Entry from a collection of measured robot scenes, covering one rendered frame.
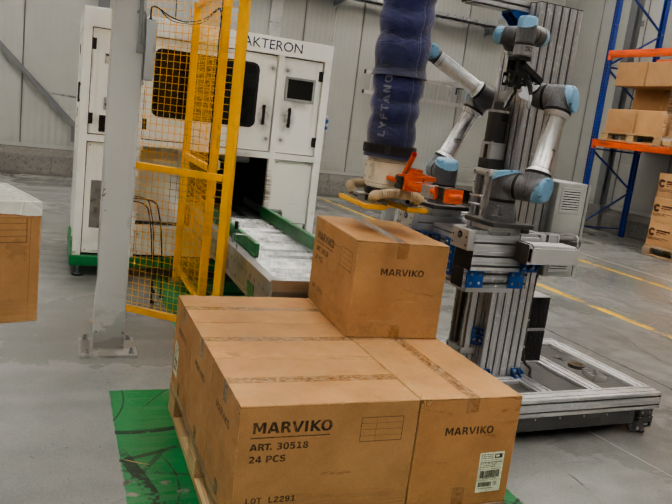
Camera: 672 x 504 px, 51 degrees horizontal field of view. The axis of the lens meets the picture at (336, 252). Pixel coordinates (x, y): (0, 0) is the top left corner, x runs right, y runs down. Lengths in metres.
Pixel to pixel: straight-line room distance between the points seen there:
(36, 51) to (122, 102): 8.10
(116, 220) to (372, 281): 1.62
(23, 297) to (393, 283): 1.36
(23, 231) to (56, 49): 9.55
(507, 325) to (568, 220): 0.60
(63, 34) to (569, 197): 9.48
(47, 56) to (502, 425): 10.26
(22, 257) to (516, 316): 2.31
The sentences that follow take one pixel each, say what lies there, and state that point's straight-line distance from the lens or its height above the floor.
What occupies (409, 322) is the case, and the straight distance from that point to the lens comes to 2.92.
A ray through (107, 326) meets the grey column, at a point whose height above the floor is 0.14.
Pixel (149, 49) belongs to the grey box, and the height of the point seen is 1.62.
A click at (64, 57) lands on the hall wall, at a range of 11.91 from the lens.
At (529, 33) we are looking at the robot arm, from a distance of 2.92.
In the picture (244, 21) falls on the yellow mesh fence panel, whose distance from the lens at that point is 4.01.
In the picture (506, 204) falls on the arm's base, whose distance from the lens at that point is 3.21.
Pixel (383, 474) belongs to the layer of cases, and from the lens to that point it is 2.40.
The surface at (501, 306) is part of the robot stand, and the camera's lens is 3.57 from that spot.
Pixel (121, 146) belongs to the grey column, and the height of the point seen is 1.12.
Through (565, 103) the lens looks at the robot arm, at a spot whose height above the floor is 1.58.
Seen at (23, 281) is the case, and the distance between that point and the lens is 2.49.
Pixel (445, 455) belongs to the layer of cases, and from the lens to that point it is 2.48.
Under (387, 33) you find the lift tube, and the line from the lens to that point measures 3.01.
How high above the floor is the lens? 1.39
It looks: 11 degrees down
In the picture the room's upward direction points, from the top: 7 degrees clockwise
